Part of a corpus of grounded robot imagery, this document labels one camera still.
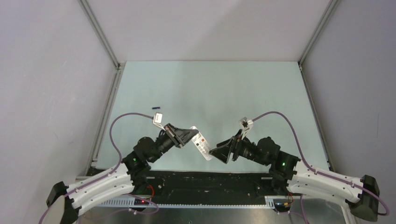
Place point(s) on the grey slotted cable duct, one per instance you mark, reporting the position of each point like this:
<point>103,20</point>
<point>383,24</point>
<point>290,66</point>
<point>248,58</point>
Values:
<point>130,202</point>

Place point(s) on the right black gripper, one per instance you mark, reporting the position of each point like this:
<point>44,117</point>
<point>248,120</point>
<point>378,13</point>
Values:
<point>223,150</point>

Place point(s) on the aluminium frame profile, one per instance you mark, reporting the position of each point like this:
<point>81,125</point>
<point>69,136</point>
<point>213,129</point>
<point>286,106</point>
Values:
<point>92,79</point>
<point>324,67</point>

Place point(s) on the controller board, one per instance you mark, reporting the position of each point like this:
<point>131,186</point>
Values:
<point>141,202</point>
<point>282,207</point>

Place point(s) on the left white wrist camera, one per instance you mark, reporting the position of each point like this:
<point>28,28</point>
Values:
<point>157,120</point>

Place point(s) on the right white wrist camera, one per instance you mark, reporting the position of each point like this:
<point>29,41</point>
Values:
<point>246,125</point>

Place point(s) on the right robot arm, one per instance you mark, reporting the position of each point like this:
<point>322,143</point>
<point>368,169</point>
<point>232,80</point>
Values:
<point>291,175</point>

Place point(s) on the white remote control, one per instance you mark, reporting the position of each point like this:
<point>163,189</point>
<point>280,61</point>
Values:
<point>202,145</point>

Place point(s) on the right controller board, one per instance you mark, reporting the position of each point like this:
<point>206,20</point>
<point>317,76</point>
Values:
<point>282,207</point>

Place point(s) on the left aluminium frame profile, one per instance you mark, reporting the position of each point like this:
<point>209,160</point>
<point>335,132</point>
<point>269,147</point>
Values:
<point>92,79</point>

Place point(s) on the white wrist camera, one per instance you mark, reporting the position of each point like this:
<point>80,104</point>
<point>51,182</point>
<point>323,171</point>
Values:
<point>157,120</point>
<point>246,125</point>

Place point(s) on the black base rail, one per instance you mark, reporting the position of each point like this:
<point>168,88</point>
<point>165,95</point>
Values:
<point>192,188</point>

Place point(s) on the right aluminium frame profile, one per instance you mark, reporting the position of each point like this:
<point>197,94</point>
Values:
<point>324,67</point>

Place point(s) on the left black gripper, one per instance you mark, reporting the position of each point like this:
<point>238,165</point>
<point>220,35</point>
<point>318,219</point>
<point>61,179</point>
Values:
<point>178,136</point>

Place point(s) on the left controller board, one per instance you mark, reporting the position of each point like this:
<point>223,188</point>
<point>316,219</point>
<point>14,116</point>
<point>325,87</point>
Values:
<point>141,202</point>

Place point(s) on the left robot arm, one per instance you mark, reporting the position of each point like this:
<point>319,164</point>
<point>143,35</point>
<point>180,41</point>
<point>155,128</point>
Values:
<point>66,203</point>

